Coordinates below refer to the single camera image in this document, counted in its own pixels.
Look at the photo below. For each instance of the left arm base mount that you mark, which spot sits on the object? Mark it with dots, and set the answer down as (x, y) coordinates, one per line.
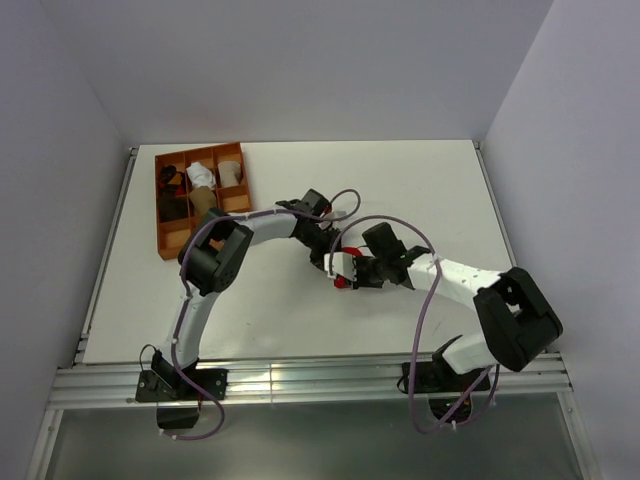
(179, 398)

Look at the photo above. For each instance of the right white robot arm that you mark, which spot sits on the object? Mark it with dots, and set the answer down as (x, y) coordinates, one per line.
(516, 322)

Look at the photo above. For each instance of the tan ribbed sock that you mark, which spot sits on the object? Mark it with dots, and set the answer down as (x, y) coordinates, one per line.
(203, 199)

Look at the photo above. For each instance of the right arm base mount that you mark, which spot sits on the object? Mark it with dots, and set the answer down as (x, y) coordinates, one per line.
(435, 380)

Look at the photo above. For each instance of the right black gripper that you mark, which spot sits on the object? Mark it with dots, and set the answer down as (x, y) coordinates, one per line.
(361, 282)

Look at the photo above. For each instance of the black red rolled sock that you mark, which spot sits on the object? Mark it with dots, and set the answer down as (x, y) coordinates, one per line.
(171, 181)

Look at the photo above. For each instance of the orange compartment tray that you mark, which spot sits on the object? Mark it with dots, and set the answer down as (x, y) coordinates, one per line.
(189, 183)

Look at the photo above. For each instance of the dark brown striped sock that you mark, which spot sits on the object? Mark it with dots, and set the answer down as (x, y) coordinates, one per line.
(172, 207)

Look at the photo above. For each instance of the beige rolled sock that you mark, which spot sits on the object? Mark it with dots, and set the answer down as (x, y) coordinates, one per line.
(230, 173)

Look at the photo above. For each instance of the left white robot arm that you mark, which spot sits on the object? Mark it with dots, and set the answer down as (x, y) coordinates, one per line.
(211, 260)

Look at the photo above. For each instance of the white rolled sock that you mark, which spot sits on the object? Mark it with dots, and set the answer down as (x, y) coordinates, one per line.
(200, 176)

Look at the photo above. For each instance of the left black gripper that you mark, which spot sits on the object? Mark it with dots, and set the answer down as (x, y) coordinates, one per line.
(335, 243)

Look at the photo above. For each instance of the aluminium front rail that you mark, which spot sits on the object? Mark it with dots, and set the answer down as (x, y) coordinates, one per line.
(279, 381)

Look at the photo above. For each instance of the red patterned sock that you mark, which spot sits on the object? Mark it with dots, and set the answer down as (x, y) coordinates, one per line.
(341, 282)

